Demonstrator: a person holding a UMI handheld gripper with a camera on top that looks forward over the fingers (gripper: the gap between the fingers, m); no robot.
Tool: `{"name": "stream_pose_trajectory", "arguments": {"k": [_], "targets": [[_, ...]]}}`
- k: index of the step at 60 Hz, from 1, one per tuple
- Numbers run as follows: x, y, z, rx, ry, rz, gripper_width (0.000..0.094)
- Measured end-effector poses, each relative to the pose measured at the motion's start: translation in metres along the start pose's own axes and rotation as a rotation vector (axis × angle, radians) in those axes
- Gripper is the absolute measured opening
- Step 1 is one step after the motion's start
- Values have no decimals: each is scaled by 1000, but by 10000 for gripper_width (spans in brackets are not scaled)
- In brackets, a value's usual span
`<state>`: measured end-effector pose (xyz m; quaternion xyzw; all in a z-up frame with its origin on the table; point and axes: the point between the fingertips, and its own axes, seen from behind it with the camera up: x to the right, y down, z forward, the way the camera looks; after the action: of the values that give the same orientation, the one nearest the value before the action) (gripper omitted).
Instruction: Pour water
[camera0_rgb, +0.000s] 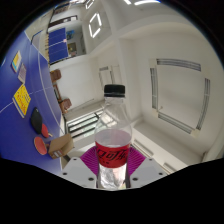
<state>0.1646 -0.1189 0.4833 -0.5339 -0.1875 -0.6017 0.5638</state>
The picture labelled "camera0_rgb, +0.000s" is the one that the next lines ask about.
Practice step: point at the brown chair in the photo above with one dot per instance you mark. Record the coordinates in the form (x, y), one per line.
(56, 76)
(66, 105)

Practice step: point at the ceiling lights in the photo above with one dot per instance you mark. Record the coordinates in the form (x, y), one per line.
(95, 25)

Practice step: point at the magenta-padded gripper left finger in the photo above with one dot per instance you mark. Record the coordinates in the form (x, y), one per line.
(80, 171)

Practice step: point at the red table tennis paddle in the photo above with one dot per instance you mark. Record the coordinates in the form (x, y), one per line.
(45, 130)
(40, 146)

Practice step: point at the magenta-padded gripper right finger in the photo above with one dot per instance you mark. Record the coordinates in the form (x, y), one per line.
(145, 171)

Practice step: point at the clear red-labelled drink bottle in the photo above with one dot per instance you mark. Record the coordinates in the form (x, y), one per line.
(112, 143)

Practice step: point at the folded blue table tennis tables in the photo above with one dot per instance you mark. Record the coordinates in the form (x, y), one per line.
(57, 45)

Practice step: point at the brown cardboard box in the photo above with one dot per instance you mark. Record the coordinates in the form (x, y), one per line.
(61, 146)

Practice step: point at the ceiling air conditioner unit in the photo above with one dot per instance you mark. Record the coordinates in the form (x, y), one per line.
(178, 64)

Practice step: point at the large yellow book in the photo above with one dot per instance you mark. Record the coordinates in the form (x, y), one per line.
(22, 100)

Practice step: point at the grey striped booklet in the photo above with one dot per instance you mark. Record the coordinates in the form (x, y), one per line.
(22, 73)

